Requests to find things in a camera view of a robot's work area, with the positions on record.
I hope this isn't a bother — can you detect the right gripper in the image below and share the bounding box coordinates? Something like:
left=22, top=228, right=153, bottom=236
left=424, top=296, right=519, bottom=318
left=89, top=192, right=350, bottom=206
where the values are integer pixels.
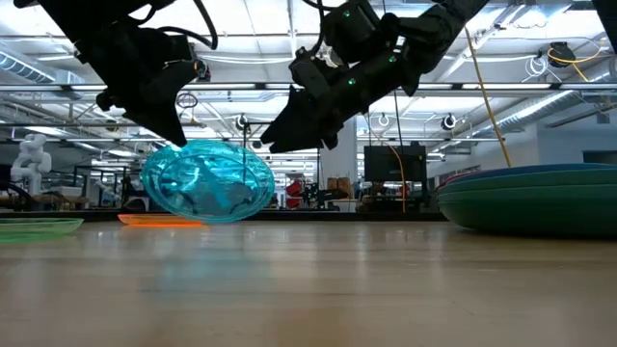
left=259, top=45, right=412, bottom=155

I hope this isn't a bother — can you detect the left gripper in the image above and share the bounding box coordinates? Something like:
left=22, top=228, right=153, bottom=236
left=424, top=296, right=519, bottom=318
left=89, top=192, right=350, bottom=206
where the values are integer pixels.
left=71, top=23, right=203, bottom=147

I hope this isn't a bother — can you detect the cyan transparent plastic plate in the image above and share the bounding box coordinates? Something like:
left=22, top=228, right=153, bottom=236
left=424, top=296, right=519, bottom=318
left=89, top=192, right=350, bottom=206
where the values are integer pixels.
left=140, top=139, right=277, bottom=225

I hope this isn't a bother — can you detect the orange transparent plastic plate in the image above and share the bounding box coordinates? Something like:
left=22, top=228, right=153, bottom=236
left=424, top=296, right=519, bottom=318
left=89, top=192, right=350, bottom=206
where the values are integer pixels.
left=117, top=213, right=206, bottom=228

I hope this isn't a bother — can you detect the green transparent plastic plate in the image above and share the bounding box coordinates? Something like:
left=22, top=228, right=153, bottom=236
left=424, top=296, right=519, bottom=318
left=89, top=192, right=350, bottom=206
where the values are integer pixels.
left=0, top=217, right=85, bottom=245

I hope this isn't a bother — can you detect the blue plastic plate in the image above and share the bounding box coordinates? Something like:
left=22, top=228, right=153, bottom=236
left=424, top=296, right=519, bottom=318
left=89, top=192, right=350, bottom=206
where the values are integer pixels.
left=450, top=162, right=617, bottom=182

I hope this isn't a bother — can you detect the white building column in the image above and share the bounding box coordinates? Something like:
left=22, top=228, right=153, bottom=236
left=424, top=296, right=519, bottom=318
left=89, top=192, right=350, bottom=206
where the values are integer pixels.
left=320, top=118, right=359, bottom=213

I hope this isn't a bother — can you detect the brown cardboard box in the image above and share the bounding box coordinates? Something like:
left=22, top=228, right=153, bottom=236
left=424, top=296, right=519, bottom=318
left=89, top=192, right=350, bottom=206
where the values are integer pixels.
left=326, top=175, right=356, bottom=200

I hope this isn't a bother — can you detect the black monitor on stand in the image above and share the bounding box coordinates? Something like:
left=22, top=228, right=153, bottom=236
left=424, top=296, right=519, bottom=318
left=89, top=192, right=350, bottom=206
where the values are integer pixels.
left=363, top=144, right=428, bottom=213

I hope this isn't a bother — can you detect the long ceiling light strip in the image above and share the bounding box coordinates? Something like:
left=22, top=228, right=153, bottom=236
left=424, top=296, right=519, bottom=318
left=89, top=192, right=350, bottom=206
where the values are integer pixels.
left=0, top=82, right=617, bottom=93

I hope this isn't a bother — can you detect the dark green plastic plate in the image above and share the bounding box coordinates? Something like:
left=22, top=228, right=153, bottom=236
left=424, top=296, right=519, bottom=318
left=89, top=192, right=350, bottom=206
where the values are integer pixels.
left=437, top=197, right=617, bottom=239

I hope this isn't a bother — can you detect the black gantry frame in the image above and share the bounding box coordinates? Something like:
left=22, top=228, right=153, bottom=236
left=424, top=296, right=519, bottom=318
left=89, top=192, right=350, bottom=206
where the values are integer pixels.
left=242, top=119, right=321, bottom=213

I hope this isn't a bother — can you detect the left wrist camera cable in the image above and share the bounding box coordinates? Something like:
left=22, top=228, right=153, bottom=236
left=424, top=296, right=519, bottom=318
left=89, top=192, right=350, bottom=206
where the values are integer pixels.
left=158, top=0, right=220, bottom=52

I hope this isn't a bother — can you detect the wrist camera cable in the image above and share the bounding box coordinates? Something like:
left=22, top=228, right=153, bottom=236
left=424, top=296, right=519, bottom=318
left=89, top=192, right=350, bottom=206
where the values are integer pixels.
left=158, top=0, right=220, bottom=52
left=301, top=0, right=334, bottom=54

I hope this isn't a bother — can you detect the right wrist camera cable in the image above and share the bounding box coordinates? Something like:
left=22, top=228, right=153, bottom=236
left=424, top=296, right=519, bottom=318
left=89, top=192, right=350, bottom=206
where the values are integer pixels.
left=301, top=0, right=334, bottom=54

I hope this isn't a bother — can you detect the thin yellow cable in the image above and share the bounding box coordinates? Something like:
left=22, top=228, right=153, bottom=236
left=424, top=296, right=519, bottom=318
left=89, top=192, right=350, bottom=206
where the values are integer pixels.
left=383, top=141, right=407, bottom=214

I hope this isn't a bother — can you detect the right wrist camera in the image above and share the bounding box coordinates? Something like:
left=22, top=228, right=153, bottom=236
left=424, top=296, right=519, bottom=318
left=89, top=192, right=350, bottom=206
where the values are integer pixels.
left=321, top=0, right=385, bottom=65

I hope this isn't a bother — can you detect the yellow hanging cable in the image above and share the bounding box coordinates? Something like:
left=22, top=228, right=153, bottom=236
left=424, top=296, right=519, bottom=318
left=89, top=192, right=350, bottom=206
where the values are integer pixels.
left=463, top=26, right=513, bottom=169

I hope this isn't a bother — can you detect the silver ventilation duct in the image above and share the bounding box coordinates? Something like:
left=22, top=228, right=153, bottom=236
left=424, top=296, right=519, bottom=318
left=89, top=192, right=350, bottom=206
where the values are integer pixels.
left=474, top=89, right=617, bottom=139

